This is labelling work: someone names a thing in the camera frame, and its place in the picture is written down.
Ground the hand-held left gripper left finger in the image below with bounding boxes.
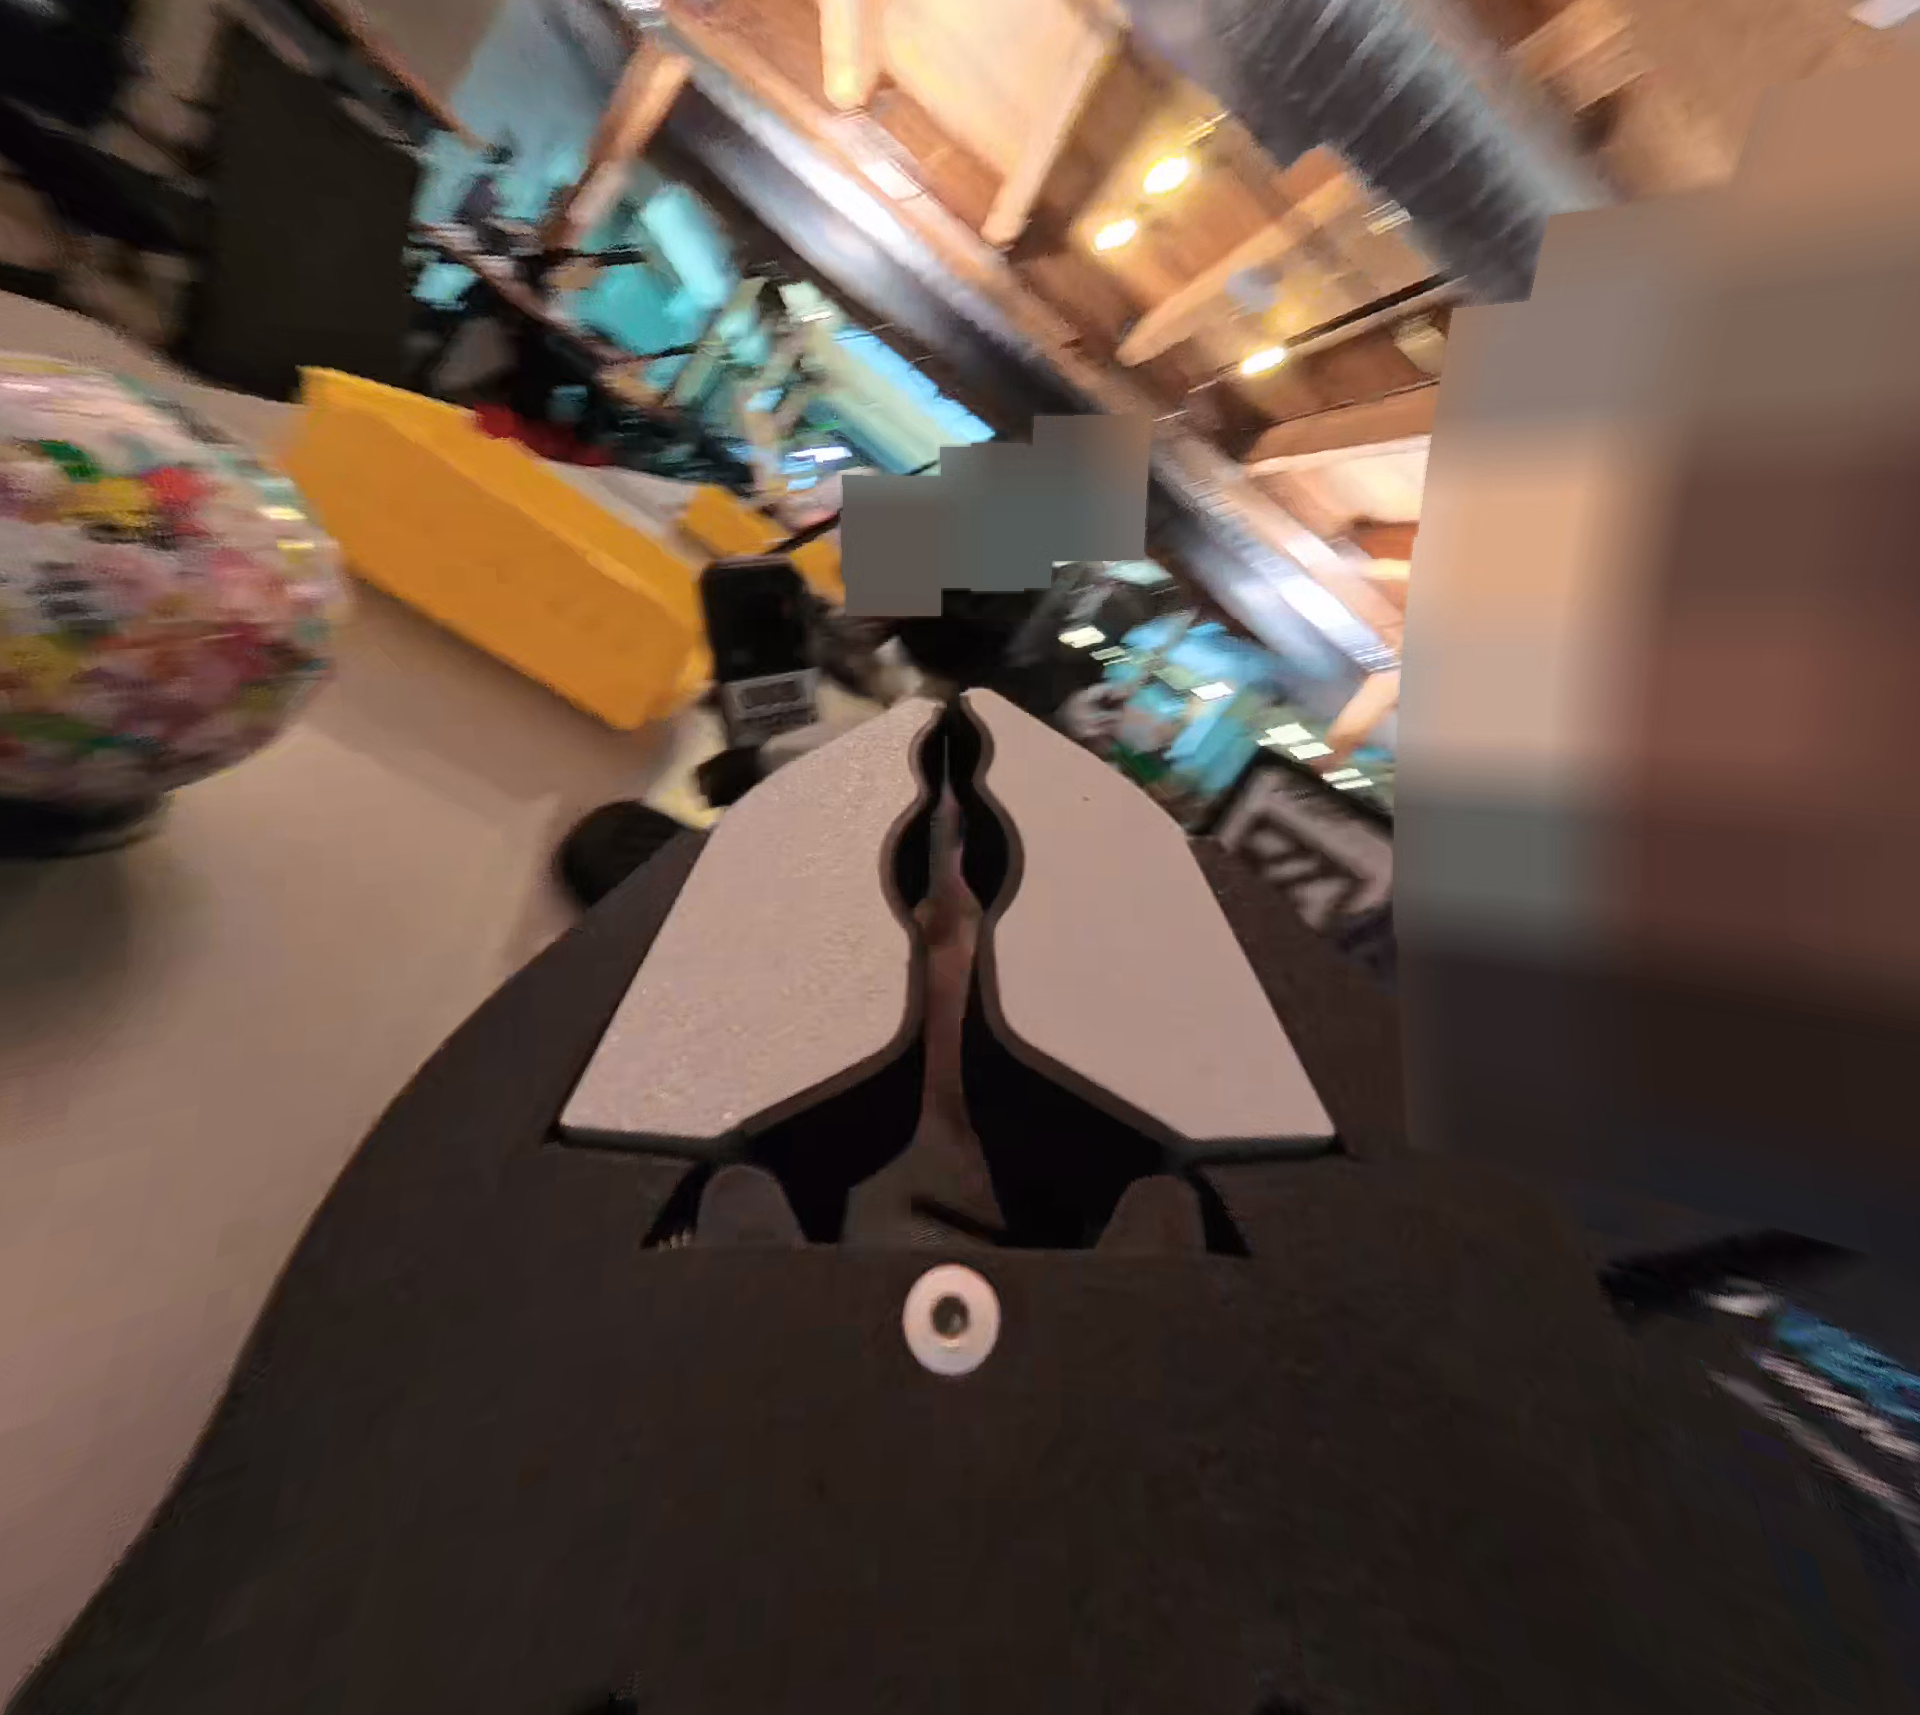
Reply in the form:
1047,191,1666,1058
555,696,955,1148

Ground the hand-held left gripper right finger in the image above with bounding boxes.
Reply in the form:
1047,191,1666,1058
957,686,1341,1166

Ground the yellow plastic bin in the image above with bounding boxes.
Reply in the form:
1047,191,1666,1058
284,367,715,730

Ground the colourful puzzle ball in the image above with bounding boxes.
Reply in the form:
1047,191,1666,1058
0,355,351,810

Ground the white sign with black frame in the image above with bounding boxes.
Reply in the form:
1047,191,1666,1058
1207,756,1401,960

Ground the silver ventilation duct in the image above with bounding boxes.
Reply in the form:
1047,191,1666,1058
1050,0,1622,293

